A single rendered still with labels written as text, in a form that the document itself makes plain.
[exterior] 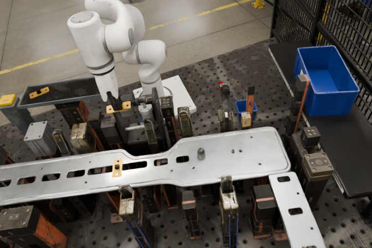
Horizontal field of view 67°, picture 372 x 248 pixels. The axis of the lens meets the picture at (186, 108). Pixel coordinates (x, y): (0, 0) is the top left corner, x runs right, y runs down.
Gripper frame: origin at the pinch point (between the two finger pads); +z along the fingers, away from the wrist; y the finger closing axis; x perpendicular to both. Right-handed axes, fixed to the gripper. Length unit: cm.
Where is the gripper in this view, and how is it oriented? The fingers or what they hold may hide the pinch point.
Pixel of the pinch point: (116, 102)
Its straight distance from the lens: 98.3
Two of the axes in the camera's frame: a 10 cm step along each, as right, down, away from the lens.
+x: 9.7, -2.2, 0.7
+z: 1.0, 6.9, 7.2
